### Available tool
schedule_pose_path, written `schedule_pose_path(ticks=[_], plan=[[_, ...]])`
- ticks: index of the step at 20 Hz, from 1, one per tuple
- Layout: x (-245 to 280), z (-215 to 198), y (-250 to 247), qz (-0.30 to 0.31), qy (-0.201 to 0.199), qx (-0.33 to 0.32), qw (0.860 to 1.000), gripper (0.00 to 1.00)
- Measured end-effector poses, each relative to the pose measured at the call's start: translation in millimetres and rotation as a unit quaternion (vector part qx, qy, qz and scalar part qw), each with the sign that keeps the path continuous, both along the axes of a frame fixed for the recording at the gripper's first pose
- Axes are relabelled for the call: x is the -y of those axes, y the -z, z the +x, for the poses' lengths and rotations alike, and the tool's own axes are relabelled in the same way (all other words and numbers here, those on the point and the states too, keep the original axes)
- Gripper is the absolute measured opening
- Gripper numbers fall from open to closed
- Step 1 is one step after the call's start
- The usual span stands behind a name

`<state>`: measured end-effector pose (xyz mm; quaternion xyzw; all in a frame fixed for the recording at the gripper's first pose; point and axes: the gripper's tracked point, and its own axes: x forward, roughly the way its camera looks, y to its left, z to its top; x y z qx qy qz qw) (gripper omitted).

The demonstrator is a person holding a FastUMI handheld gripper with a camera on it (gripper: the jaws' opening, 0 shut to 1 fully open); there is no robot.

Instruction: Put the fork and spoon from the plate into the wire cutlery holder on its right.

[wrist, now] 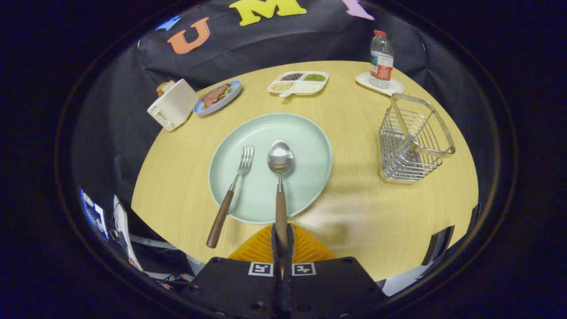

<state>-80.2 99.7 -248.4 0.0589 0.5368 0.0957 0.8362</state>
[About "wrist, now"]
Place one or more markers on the small blue plate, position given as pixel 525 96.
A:
pixel 233 94

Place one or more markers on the large mint green plate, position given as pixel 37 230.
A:
pixel 305 168

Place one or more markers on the pile of pale yellow beans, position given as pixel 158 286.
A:
pixel 282 87

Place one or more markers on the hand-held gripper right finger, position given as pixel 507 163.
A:
pixel 290 252

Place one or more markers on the clear red-capped water bottle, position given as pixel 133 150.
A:
pixel 381 62

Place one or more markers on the white square coaster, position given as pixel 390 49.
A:
pixel 364 80

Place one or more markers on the pile of green beans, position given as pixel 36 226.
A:
pixel 315 77

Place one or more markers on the pile of dark brown beans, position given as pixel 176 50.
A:
pixel 292 76

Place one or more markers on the white divided dish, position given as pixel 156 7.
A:
pixel 305 88

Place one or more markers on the brown toast slice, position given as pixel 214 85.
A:
pixel 164 87

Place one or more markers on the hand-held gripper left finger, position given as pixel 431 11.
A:
pixel 274 250

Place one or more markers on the cream white toaster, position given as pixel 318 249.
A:
pixel 175 106

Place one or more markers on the brown steak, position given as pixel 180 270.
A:
pixel 215 94

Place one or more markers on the white panel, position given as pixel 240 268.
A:
pixel 124 230

